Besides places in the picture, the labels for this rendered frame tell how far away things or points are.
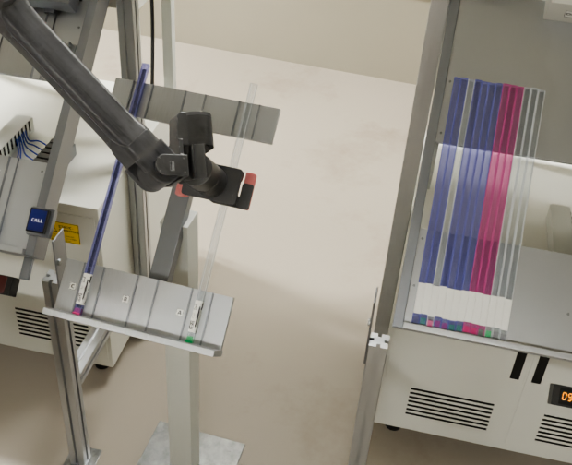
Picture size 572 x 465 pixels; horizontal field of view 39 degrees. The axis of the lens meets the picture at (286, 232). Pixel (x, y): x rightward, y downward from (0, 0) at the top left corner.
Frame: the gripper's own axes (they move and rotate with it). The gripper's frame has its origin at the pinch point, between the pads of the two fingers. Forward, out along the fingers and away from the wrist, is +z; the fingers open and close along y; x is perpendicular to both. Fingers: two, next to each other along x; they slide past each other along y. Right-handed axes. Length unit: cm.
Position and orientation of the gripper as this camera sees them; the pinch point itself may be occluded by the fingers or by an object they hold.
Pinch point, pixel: (224, 191)
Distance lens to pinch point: 154.2
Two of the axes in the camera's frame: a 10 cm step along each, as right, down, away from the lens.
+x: -2.3, 9.7, -1.0
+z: 1.7, 1.4, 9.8
